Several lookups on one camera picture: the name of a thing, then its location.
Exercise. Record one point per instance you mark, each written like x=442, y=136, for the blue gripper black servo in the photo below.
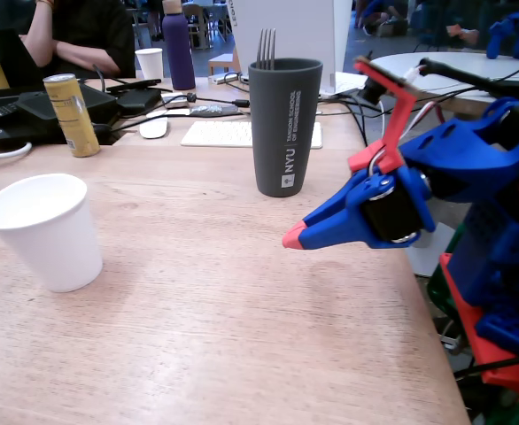
x=350, y=214

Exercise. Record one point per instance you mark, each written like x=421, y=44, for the red robot base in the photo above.
x=461, y=310

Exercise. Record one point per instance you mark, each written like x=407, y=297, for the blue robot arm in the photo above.
x=463, y=150

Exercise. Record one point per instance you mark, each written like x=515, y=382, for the gray NYU cup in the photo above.
x=281, y=133

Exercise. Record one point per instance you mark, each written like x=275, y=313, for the white paper sheets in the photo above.
x=343, y=84

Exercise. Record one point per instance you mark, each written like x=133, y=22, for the white keyboard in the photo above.
x=215, y=133

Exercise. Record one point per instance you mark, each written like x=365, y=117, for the tape-wrapped utensil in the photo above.
x=213, y=110

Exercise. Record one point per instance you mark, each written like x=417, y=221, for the silver usb hub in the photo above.
x=224, y=79

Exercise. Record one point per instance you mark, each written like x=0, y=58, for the wooden chair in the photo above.
x=224, y=62

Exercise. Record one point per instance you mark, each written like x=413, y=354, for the white banner stand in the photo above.
x=304, y=26

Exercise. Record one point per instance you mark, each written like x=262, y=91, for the white round table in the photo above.
x=463, y=64

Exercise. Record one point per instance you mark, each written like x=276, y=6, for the white computer mouse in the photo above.
x=153, y=127

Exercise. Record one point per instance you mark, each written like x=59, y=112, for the black flat box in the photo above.
x=140, y=101

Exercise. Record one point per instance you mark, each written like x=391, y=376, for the purple bottle wooden cap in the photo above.
x=179, y=48

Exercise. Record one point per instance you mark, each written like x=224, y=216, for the white paper cup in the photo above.
x=149, y=64
x=51, y=239

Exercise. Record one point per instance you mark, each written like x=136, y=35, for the black phone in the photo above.
x=133, y=85

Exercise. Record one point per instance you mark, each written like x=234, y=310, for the yellow drink can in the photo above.
x=73, y=119

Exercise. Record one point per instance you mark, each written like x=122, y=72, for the person in black shirt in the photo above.
x=91, y=31

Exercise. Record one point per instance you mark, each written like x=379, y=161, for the black electronic device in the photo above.
x=33, y=108

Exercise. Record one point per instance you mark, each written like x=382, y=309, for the black laptop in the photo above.
x=2, y=48

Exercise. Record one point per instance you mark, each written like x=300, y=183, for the red wrist camera mount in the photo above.
x=397, y=115

